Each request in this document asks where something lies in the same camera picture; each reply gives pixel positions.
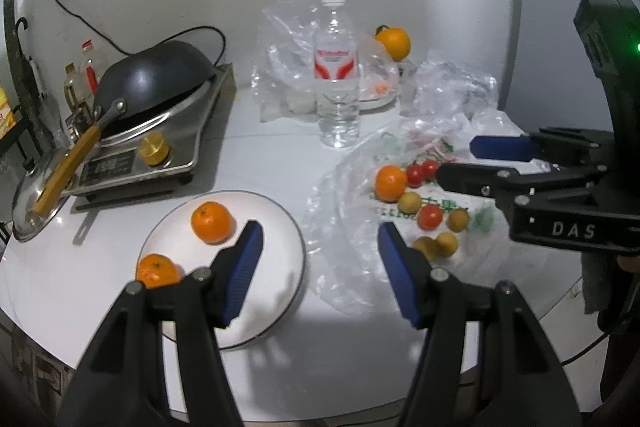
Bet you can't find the black hook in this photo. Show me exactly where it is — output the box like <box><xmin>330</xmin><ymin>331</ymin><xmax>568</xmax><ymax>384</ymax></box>
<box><xmin>14</xmin><ymin>17</ymin><xmax>32</xmax><ymax>60</ymax></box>

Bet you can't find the orange with stem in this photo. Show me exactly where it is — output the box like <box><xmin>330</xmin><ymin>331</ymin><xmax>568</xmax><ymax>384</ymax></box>
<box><xmin>375</xmin><ymin>25</ymin><xmax>412</xmax><ymax>62</ymax></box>

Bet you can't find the white round plate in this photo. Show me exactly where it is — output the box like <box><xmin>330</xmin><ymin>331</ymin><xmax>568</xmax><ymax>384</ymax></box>
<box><xmin>136</xmin><ymin>190</ymin><xmax>307</xmax><ymax>350</ymax></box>

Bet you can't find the crumpled clear plastic bag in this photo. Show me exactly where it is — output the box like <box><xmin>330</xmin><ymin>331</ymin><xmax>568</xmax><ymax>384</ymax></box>
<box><xmin>400</xmin><ymin>57</ymin><xmax>501</xmax><ymax>120</ymax></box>

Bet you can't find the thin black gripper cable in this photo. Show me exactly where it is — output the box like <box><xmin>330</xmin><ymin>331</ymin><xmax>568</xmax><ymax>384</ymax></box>
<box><xmin>559</xmin><ymin>321</ymin><xmax>617</xmax><ymax>366</ymax></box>

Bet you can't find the red cap sauce bottle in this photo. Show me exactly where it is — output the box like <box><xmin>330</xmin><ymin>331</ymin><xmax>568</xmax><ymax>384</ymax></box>
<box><xmin>80</xmin><ymin>39</ymin><xmax>108</xmax><ymax>96</ymax></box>

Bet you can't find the green printed plastic bag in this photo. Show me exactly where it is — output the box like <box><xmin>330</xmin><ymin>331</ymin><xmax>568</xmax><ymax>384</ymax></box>
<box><xmin>300</xmin><ymin>117</ymin><xmax>526</xmax><ymax>318</ymax></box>

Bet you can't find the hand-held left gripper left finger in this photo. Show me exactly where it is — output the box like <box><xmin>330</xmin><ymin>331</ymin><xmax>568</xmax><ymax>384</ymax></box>
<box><xmin>55</xmin><ymin>220</ymin><xmax>265</xmax><ymax>427</ymax></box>

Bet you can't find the person's right forearm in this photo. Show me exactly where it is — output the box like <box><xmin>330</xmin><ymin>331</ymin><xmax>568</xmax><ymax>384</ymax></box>
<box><xmin>581</xmin><ymin>251</ymin><xmax>640</xmax><ymax>323</ymax></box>

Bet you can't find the gold cooker knob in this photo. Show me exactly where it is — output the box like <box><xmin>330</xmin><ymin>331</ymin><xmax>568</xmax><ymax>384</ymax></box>
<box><xmin>139</xmin><ymin>133</ymin><xmax>171</xmax><ymax>165</ymax></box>

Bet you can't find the glass pan lid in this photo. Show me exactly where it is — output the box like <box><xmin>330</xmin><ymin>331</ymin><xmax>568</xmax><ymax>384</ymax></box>
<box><xmin>11</xmin><ymin>147</ymin><xmax>76</xmax><ymax>243</ymax></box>

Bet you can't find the black power cable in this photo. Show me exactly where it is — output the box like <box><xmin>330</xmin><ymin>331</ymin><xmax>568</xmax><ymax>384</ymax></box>
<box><xmin>50</xmin><ymin>0</ymin><xmax>227</xmax><ymax>68</ymax></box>

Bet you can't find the small white plate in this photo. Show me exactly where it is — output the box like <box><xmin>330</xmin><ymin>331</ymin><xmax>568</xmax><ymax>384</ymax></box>
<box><xmin>357</xmin><ymin>94</ymin><xmax>401</xmax><ymax>112</ymax></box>

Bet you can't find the tangerine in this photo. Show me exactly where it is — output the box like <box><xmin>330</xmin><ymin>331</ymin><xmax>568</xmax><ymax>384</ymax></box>
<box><xmin>375</xmin><ymin>165</ymin><xmax>408</xmax><ymax>202</ymax></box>
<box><xmin>136</xmin><ymin>253</ymin><xmax>183</xmax><ymax>290</ymax></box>
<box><xmin>191</xmin><ymin>202</ymin><xmax>235</xmax><ymax>244</ymax></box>

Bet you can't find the yellow cap oil bottle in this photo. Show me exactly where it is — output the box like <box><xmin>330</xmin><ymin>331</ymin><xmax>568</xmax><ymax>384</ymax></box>
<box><xmin>62</xmin><ymin>64</ymin><xmax>90</xmax><ymax>110</ymax></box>

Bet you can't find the small yellow-green fruit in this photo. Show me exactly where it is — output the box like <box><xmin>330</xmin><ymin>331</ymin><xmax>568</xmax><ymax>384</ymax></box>
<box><xmin>414</xmin><ymin>237</ymin><xmax>440</xmax><ymax>262</ymax></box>
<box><xmin>446</xmin><ymin>208</ymin><xmax>471</xmax><ymax>233</ymax></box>
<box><xmin>435</xmin><ymin>232</ymin><xmax>459</xmax><ymax>256</ymax></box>
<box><xmin>397</xmin><ymin>191</ymin><xmax>422</xmax><ymax>214</ymax></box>

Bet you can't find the black wok with wooden handle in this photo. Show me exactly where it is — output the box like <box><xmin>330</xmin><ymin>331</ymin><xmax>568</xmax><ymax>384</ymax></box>
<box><xmin>32</xmin><ymin>39</ymin><xmax>217</xmax><ymax>215</ymax></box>

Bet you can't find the clear plastic water bottle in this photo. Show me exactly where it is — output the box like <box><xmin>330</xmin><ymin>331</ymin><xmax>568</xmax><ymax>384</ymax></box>
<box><xmin>314</xmin><ymin>0</ymin><xmax>362</xmax><ymax>149</ymax></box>

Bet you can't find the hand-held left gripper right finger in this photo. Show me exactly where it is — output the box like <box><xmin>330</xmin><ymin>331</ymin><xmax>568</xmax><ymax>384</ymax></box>
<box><xmin>377</xmin><ymin>221</ymin><xmax>586</xmax><ymax>427</ymax></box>

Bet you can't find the yellow box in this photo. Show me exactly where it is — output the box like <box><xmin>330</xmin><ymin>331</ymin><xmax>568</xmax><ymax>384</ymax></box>
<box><xmin>0</xmin><ymin>88</ymin><xmax>17</xmax><ymax>138</ymax></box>

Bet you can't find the steel induction cooker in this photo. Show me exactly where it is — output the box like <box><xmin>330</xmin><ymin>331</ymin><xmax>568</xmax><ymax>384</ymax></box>
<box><xmin>70</xmin><ymin>62</ymin><xmax>236</xmax><ymax>212</ymax></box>

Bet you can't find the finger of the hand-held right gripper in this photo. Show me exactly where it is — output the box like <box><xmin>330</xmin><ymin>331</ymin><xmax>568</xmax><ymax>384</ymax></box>
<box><xmin>469</xmin><ymin>126</ymin><xmax>617</xmax><ymax>166</ymax></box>
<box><xmin>435</xmin><ymin>162</ymin><xmax>609</xmax><ymax>214</ymax></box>

